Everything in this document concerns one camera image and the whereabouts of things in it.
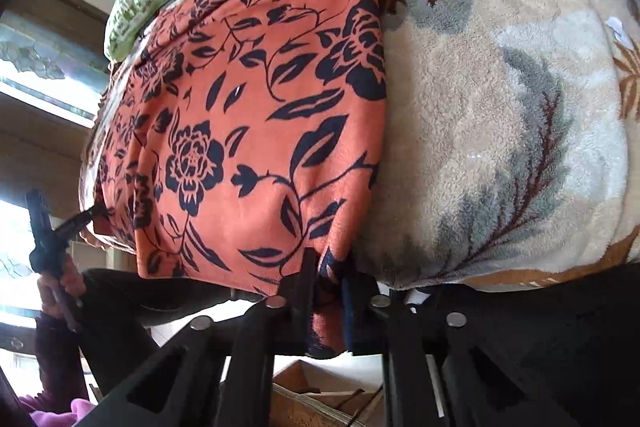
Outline person's left forearm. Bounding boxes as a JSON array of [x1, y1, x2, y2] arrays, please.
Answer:
[[31, 307, 93, 410]]

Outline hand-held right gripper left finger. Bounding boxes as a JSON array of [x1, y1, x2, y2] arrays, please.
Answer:
[[100, 249, 322, 427]]

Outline orange black floral garment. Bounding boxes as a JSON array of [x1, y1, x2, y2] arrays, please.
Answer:
[[80, 0, 393, 358]]

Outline person's left hand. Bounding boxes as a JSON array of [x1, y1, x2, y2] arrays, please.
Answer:
[[36, 254, 87, 325]]

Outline etched glass window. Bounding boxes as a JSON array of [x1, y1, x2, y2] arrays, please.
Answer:
[[0, 7, 110, 323]]

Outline cream leaf print blanket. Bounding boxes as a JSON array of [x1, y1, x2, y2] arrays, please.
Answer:
[[220, 0, 640, 295]]

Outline cardboard box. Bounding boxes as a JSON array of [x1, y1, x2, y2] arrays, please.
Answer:
[[271, 358, 387, 427]]

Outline pink fleece cloth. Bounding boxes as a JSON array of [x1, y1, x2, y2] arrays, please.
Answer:
[[19, 394, 103, 427]]

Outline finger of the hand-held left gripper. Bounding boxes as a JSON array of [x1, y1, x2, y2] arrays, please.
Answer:
[[54, 206, 112, 240]]

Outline brown wooden window frame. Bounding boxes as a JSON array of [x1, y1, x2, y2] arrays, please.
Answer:
[[0, 0, 113, 353]]

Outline person's black pants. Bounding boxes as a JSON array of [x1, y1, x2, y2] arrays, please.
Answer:
[[79, 257, 640, 427]]

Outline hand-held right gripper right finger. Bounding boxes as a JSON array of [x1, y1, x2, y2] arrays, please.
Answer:
[[340, 256, 597, 427]]

